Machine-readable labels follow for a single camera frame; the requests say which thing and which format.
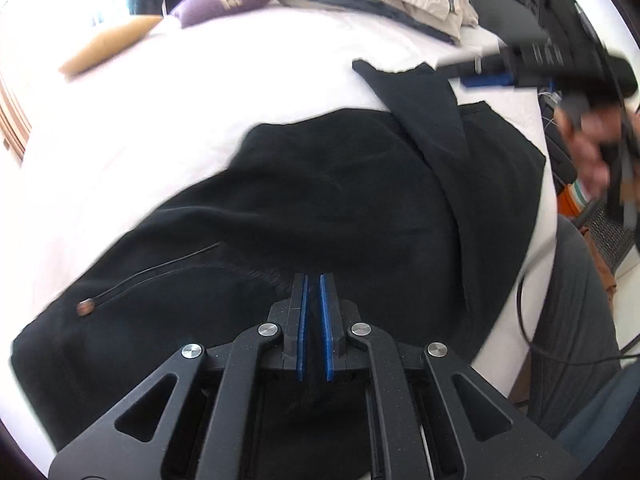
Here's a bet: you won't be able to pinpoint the purple pillow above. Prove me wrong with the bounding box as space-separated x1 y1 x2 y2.
170 0 286 28

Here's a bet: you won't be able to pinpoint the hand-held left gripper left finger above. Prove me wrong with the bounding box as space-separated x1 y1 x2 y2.
48 272 308 480

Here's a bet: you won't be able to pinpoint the bed with white sheet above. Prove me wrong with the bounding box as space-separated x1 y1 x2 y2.
0 0 562 443

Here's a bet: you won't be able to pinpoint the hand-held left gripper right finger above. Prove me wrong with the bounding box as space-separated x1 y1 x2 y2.
319 272 583 480

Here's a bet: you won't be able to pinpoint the black pants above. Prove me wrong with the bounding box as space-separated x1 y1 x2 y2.
11 60 547 453

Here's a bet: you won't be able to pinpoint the grey bed headboard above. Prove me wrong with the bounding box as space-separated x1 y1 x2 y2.
457 0 532 43

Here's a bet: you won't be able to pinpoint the yellow pillow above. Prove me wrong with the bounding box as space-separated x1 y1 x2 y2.
59 15 163 78

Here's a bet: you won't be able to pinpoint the person's leg in grey trousers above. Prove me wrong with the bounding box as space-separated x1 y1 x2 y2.
527 216 624 437

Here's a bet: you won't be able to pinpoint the person's right hand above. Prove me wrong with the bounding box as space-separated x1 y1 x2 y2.
557 97 640 202

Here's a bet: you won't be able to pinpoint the beige curtain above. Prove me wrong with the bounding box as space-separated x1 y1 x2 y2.
0 74 34 157

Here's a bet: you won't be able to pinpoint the black cable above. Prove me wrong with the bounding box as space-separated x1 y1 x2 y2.
516 260 640 365

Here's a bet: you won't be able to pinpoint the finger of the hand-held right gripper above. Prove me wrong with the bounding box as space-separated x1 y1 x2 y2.
434 55 507 77
461 73 517 88

